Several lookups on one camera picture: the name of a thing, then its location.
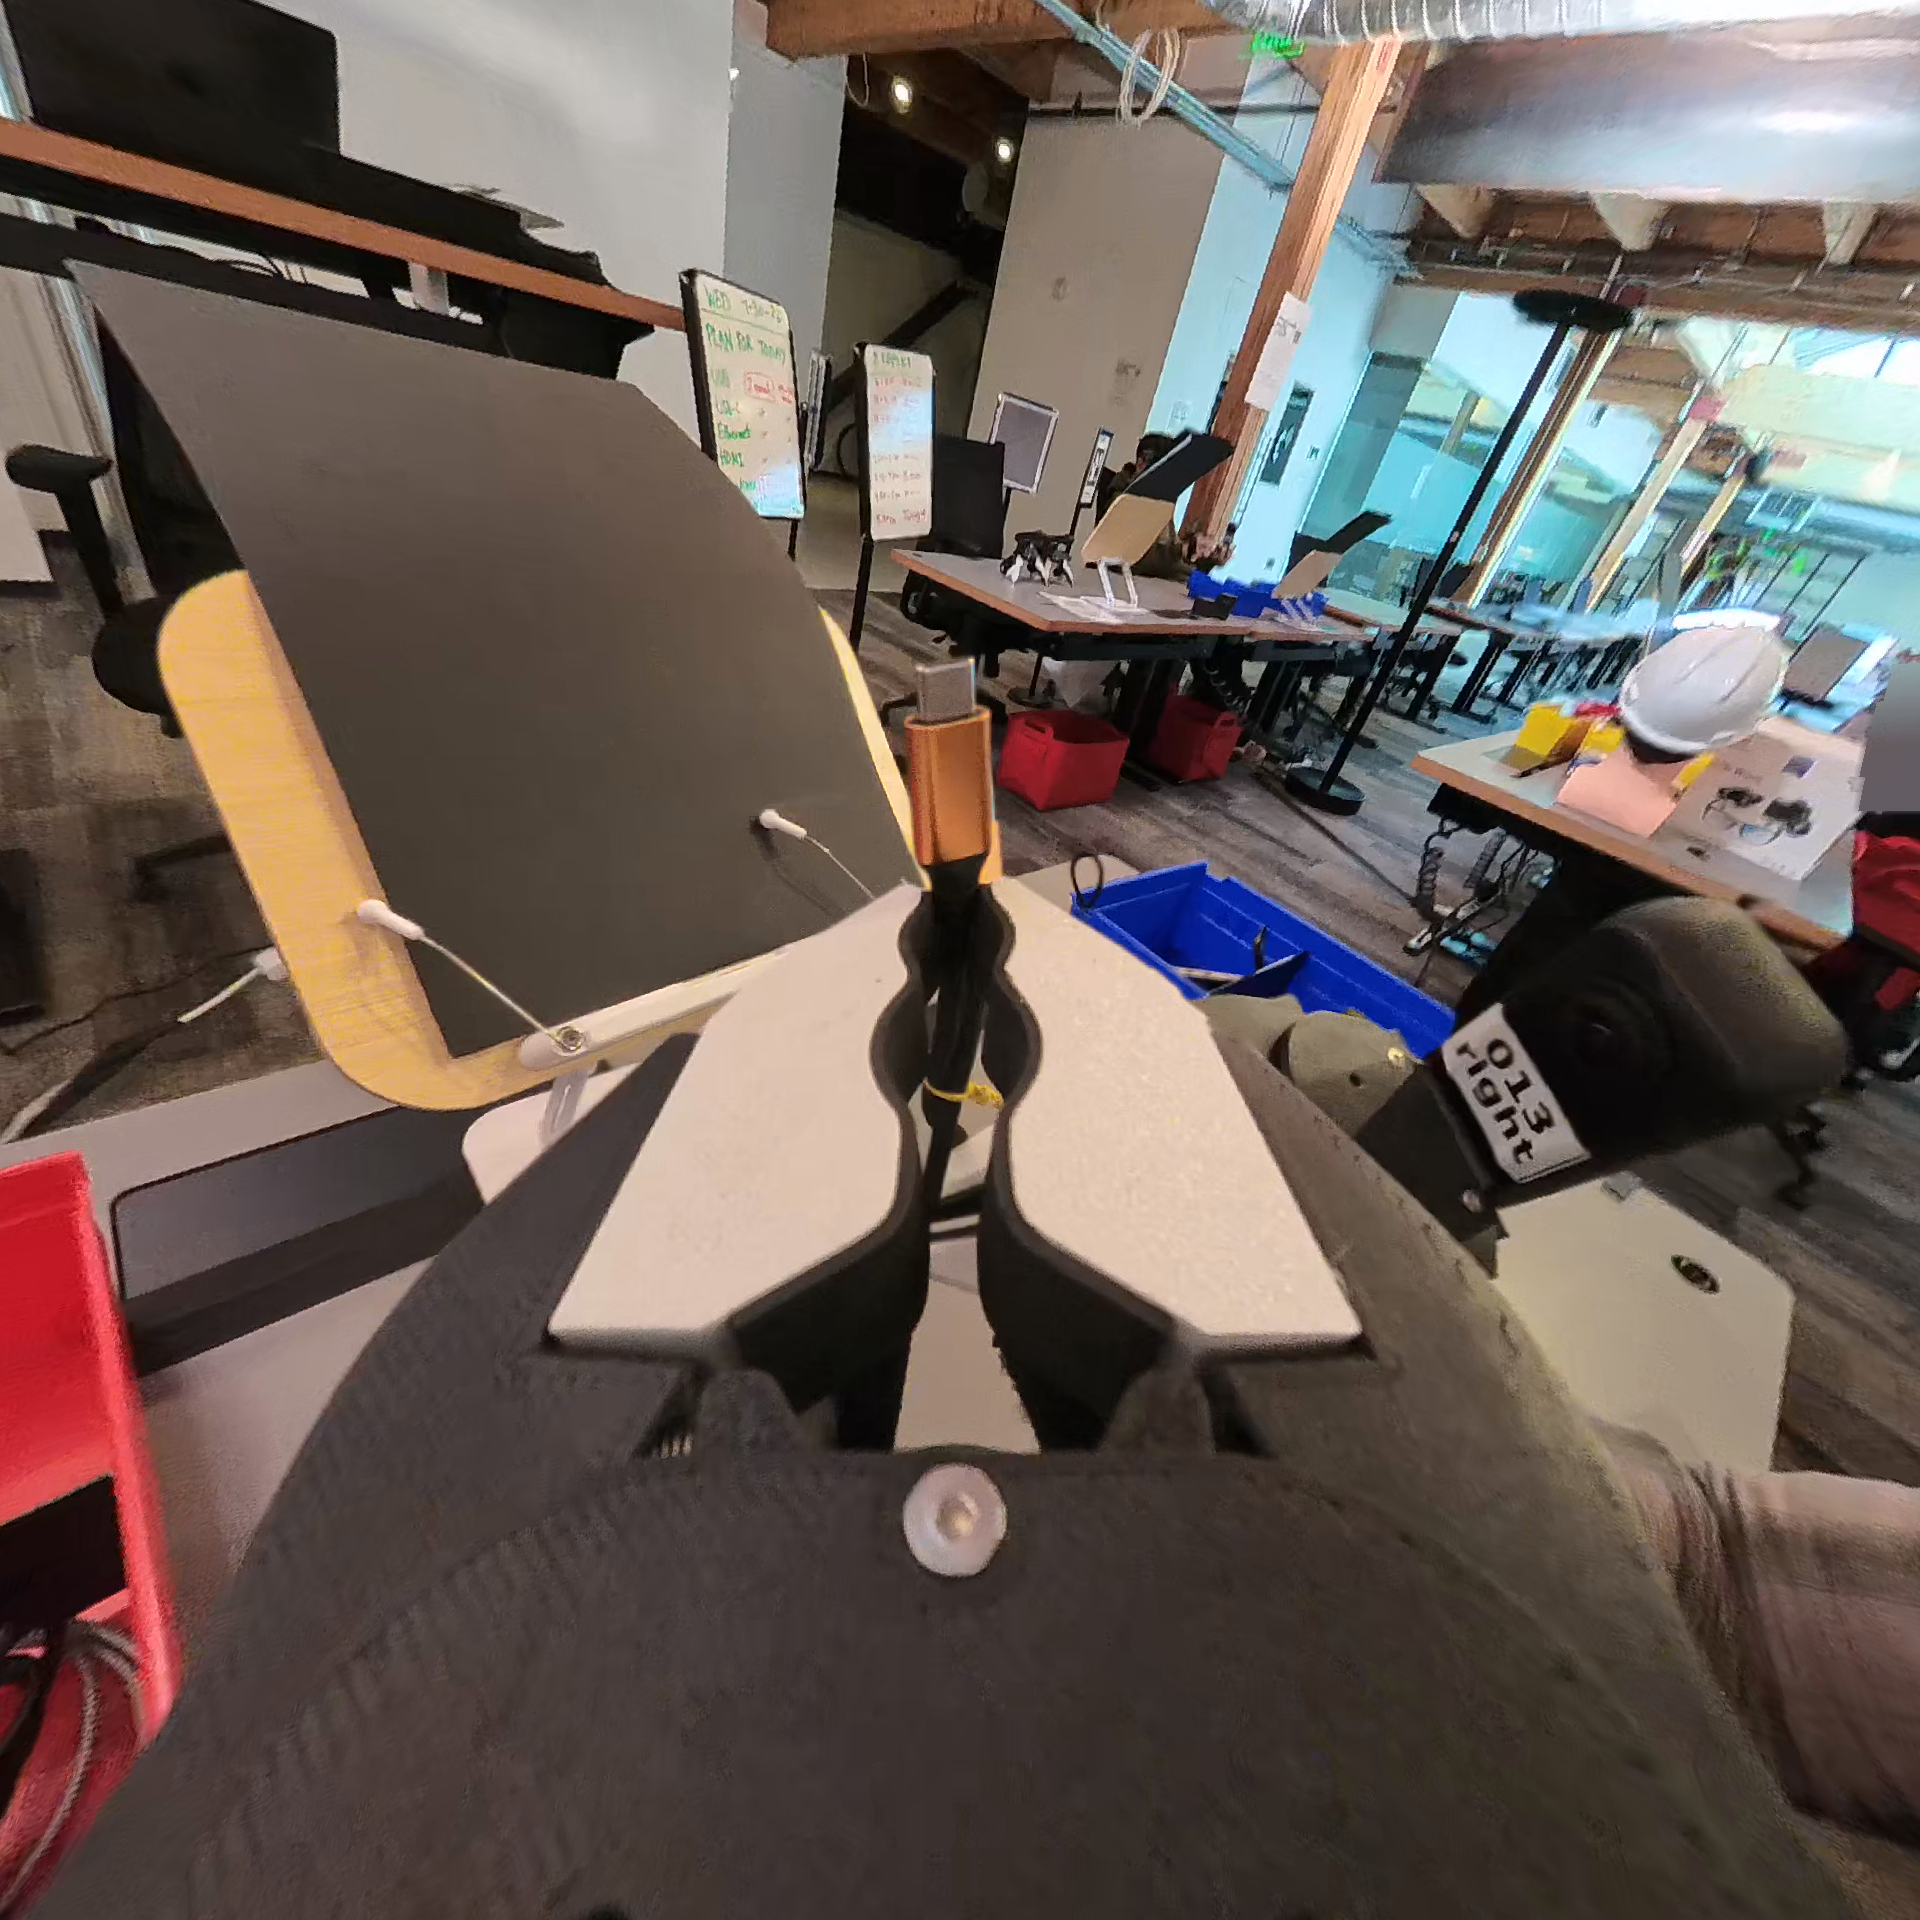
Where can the white board with writing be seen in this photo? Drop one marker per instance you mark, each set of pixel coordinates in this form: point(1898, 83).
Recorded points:
point(896, 441)
point(745, 388)

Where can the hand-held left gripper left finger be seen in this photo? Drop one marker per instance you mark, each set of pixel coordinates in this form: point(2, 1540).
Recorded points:
point(751, 1184)

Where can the black tripod pole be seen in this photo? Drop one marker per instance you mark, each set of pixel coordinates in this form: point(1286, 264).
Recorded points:
point(1440, 570)

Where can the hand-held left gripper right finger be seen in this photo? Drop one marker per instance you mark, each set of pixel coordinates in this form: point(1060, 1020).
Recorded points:
point(1170, 1184)

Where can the yellow bin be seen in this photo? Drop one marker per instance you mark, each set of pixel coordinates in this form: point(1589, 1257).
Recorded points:
point(1559, 734)

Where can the person's right forearm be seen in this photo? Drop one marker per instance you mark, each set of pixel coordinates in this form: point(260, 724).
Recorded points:
point(1799, 1621)

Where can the yellow twist tie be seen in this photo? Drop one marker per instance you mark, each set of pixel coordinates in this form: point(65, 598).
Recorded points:
point(975, 1096)

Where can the small blue bin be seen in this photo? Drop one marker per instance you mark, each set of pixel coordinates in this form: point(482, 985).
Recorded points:
point(1260, 596)

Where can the black white tabletop gadget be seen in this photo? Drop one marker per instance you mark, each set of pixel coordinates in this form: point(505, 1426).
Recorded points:
point(1039, 558)

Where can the metal table grommet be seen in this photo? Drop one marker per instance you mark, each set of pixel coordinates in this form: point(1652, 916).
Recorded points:
point(1700, 1276)

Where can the white hard hat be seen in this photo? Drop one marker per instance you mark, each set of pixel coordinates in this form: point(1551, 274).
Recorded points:
point(1704, 691)

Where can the blue storage bin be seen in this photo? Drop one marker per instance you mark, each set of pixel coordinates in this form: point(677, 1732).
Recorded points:
point(1350, 990)

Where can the silver ventilation duct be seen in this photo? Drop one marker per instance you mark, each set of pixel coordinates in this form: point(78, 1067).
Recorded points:
point(1652, 118)

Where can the white adjustable stand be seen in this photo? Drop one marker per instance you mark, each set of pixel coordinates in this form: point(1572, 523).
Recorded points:
point(599, 1036)

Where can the red crate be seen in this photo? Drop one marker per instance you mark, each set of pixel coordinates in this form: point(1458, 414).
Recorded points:
point(1196, 738)
point(1061, 756)

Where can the black office chair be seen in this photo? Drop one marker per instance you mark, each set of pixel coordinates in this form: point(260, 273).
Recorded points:
point(113, 644)

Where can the red storage bin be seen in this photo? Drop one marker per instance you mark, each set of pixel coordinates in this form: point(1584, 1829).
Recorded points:
point(61, 1349)

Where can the black desktop monitor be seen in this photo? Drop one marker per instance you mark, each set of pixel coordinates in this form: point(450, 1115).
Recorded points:
point(181, 75)

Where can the white printed box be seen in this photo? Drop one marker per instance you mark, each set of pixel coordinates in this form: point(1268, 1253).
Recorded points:
point(1769, 803)

